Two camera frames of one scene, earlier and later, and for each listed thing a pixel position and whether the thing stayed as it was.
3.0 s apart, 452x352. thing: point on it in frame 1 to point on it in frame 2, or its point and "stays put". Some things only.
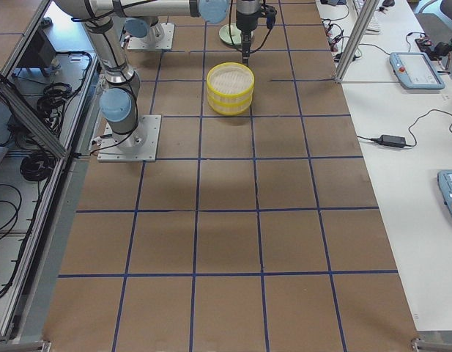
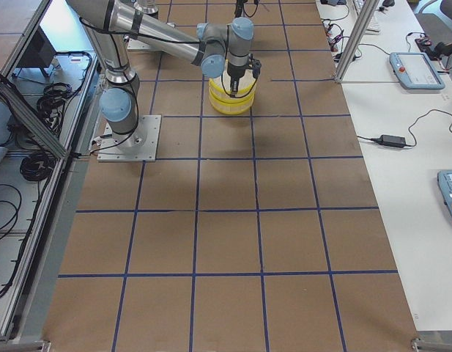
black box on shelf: (39, 52) stays put
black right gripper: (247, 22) to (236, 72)
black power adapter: (391, 141) stays put
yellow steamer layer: (231, 79) stays put
